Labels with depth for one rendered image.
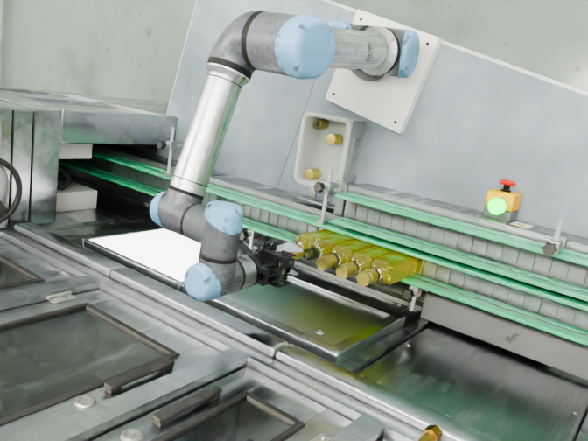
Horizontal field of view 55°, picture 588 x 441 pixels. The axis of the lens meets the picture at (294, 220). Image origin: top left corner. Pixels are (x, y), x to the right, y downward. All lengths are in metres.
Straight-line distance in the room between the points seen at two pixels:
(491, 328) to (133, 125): 1.37
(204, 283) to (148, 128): 1.16
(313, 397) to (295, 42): 0.67
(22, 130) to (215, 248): 0.96
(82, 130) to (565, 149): 1.45
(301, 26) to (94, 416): 0.76
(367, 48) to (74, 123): 1.04
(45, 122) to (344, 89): 0.93
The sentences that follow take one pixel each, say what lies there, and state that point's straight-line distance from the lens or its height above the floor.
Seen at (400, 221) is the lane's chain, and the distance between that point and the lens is 1.57.
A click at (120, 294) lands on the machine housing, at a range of 1.47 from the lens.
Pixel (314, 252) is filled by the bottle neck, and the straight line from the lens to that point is 1.42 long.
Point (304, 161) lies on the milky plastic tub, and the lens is 1.80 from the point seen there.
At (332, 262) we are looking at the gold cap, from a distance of 1.38.
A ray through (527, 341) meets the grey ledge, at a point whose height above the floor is 0.88.
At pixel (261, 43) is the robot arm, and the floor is 1.42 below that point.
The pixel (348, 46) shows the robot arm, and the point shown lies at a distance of 1.27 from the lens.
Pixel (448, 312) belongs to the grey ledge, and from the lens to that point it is 1.56.
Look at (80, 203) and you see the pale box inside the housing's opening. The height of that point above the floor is 1.07.
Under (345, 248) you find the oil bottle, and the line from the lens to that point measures 1.43.
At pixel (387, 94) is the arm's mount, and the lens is 1.70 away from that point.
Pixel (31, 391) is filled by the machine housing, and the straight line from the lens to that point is 1.11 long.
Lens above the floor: 2.29
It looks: 54 degrees down
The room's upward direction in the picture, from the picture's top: 100 degrees counter-clockwise
